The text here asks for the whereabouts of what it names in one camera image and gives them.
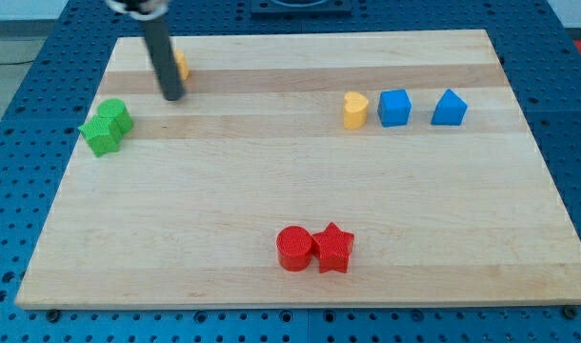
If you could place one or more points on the yellow hexagon block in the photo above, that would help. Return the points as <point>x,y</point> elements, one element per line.
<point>182,64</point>

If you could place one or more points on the yellow heart block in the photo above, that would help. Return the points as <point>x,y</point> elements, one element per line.
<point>355,110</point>

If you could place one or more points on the light wooden board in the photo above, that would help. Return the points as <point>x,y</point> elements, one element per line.
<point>186,214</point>

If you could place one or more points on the red cylinder block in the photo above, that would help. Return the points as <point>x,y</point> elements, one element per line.
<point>294,248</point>

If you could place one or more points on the red star block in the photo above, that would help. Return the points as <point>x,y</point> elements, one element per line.
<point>333,247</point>

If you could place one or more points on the blue cube block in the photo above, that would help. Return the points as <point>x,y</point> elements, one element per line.
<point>394,108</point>

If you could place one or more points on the blue triangular prism block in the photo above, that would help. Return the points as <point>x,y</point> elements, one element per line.
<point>450,110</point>

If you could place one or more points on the green cylinder block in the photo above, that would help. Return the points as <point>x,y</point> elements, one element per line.
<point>116,110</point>

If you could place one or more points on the green star block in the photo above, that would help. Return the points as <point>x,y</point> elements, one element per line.
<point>102,135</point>

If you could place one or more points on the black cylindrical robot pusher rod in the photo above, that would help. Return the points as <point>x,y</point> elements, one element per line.
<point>151,17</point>

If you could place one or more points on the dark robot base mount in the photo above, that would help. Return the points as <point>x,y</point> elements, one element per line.
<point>300,6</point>

